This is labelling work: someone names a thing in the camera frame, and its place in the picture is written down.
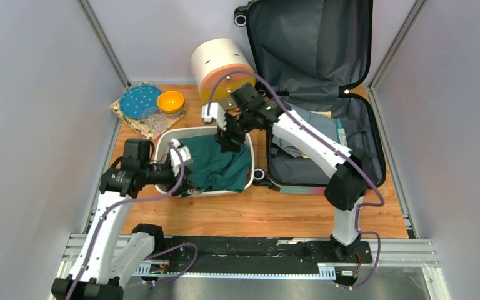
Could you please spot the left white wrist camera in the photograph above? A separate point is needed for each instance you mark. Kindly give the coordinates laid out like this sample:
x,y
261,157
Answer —
x,y
179,155

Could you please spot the white plastic basin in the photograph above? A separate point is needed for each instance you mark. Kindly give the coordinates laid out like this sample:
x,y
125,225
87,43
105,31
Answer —
x,y
163,148

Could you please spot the teal tube with barcode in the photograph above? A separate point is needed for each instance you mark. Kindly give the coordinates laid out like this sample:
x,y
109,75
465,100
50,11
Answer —
x,y
341,133

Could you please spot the floral patterned placemat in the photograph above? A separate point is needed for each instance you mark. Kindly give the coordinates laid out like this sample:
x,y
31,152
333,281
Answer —
x,y
139,126

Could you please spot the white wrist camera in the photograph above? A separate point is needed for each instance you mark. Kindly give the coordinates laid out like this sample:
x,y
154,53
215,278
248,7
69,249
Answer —
x,y
179,155
212,112

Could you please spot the round pastel drawer cabinet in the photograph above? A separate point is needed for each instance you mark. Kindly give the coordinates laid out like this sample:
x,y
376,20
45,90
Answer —
x,y
219,58

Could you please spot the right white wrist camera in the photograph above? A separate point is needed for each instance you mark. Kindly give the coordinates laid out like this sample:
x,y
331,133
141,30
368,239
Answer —
x,y
212,112

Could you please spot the blue polka dot plate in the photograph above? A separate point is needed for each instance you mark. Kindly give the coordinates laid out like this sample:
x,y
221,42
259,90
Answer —
x,y
140,101

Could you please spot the pink and teal kids suitcase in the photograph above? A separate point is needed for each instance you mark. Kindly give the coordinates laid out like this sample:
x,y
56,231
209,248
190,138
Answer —
x,y
313,54

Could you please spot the clear glass cup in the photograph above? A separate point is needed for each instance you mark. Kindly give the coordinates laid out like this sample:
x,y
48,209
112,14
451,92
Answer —
x,y
154,119

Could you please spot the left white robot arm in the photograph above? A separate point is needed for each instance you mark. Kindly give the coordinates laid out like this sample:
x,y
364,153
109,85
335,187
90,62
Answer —
x,y
99,273

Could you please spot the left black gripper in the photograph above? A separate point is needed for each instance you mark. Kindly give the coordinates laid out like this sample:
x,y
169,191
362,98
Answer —
x,y
173,179

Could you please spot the yellow bowl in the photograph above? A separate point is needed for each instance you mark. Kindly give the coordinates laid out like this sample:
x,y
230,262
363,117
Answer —
x,y
171,102

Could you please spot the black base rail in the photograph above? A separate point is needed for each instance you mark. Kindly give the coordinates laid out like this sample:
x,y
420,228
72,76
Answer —
x,y
250,257

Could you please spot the dark green garment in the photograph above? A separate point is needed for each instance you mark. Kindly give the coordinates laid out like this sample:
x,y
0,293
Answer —
x,y
212,169

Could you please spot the yellow towel white trim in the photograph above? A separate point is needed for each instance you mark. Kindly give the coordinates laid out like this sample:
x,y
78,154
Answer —
x,y
328,114

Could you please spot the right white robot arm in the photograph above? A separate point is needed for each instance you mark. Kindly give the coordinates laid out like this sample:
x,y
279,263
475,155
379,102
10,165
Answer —
x,y
344,167

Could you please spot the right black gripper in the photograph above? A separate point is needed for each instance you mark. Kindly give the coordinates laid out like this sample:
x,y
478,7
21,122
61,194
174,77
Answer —
x,y
225,137

